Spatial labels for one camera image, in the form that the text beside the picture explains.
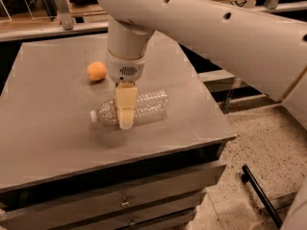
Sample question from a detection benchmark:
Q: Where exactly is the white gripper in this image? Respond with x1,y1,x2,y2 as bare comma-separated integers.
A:
106,52,145,130

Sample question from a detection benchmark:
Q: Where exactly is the clear plastic water bottle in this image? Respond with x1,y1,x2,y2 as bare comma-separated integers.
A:
90,90,170,126

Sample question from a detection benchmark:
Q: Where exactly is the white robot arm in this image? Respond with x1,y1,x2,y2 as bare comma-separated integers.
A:
98,0,307,129

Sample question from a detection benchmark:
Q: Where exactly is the orange fruit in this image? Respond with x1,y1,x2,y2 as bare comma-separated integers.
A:
86,61,106,81

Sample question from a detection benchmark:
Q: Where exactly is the grey drawer cabinet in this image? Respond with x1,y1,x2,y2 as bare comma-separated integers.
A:
0,34,235,230

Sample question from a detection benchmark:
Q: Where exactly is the upper drawer knob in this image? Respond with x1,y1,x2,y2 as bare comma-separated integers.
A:
121,197,130,208

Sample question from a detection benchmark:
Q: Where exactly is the drawer knob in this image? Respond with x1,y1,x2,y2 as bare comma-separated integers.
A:
121,197,130,208
129,218,136,226

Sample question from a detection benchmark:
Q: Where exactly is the lower drawer knob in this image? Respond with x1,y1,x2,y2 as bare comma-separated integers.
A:
129,218,136,226

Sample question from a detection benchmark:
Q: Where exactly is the black metal bar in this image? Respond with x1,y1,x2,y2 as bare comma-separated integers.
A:
241,165,282,229

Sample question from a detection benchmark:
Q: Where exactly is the metal railing frame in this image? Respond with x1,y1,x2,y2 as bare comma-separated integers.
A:
0,0,306,42

